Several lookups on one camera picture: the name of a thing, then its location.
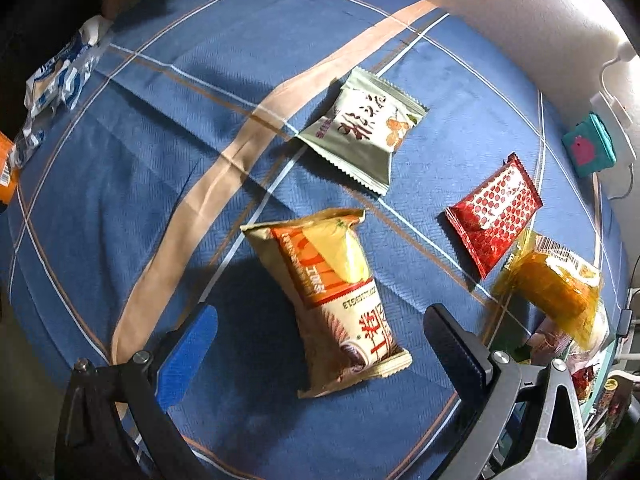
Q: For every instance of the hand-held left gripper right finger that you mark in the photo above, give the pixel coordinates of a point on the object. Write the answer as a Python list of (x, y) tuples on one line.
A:
[(455, 355)]

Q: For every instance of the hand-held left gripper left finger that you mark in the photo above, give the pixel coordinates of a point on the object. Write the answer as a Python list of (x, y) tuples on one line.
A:
[(182, 355)]

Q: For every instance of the yellow snack packet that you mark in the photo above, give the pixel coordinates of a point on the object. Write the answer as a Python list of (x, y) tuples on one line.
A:
[(550, 290)]

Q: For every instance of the beige orange snack packet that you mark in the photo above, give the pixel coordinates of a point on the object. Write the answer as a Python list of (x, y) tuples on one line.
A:
[(330, 305)]

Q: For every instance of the pink snack packet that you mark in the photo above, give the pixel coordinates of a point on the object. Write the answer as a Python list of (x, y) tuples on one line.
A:
[(547, 342)]

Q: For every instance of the red dotted snack packet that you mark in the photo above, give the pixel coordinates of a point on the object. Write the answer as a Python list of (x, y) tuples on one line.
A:
[(492, 215)]

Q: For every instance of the blue plaid blanket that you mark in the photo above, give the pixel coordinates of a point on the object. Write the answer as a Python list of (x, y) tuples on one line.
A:
[(175, 160)]

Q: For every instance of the pale green snack packet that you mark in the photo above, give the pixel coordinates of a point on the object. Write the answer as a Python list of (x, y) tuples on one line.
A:
[(360, 130)]

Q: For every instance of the teal box with pink print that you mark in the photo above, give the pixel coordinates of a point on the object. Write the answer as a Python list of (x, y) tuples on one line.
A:
[(590, 145)]

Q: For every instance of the orange paper cup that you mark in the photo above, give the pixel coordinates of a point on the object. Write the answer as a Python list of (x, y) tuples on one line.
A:
[(6, 175)]

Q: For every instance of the blue white plastic bag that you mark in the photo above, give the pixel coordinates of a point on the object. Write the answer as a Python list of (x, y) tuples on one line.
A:
[(52, 82)]

